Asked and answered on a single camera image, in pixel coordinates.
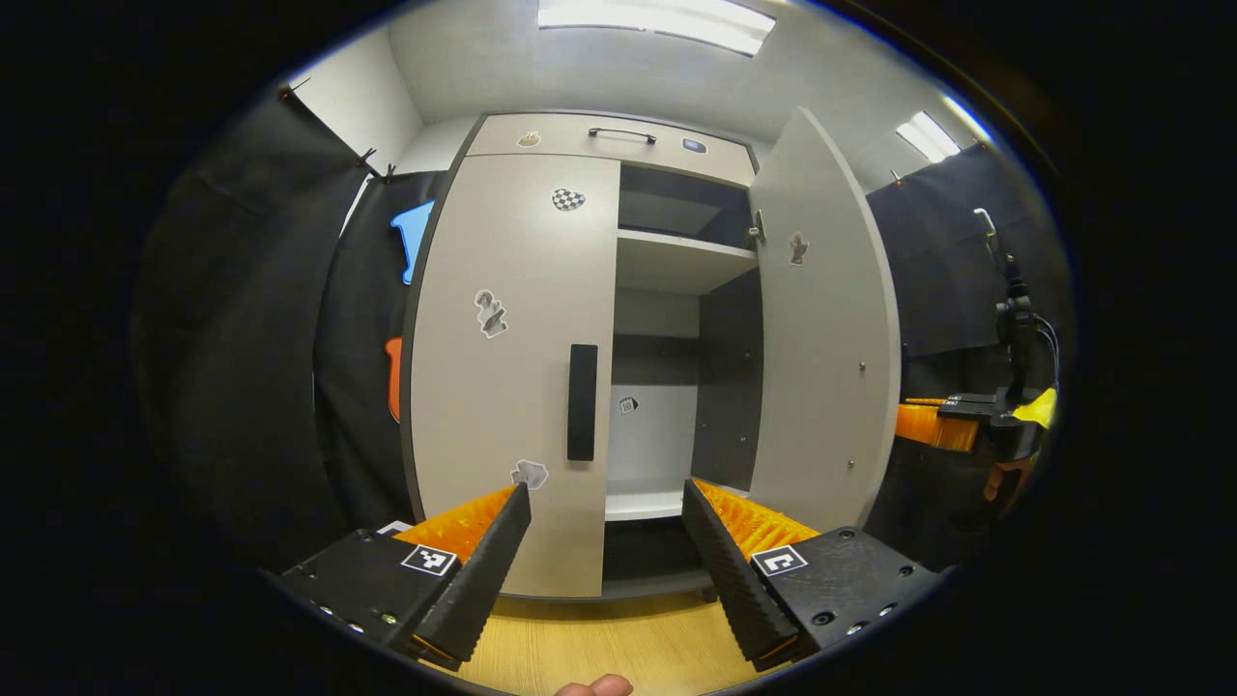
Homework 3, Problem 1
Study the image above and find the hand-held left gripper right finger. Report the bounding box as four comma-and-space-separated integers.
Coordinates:
681, 476, 945, 673

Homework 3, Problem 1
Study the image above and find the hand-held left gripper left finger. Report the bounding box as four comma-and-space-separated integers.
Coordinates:
273, 481, 534, 668

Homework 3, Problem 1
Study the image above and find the light grey shoe cabinet door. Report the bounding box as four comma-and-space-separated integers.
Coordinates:
408, 153, 621, 598
747, 106, 905, 535

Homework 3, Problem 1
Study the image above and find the light grey double-door shoe cabinet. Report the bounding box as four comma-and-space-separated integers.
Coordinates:
401, 108, 905, 602

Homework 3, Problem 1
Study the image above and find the white cabinet shelf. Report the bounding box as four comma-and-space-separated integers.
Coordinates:
605, 488, 750, 523
616, 229, 758, 296

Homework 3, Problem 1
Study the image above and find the light grey cabinet flap panel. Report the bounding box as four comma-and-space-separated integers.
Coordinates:
464, 113, 757, 188

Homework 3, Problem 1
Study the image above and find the black backdrop cloth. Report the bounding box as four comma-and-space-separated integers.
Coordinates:
863, 143, 1076, 573
314, 172, 447, 533
135, 87, 388, 571

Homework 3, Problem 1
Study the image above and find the small ceiling light panel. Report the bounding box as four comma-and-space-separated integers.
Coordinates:
894, 110, 963, 163

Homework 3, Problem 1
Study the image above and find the large ceiling light panel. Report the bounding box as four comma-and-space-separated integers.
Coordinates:
536, 0, 777, 57

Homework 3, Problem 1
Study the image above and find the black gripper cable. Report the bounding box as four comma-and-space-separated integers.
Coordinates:
1029, 311, 1062, 392

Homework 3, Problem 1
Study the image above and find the black door handle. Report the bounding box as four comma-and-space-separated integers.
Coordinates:
566, 343, 599, 462

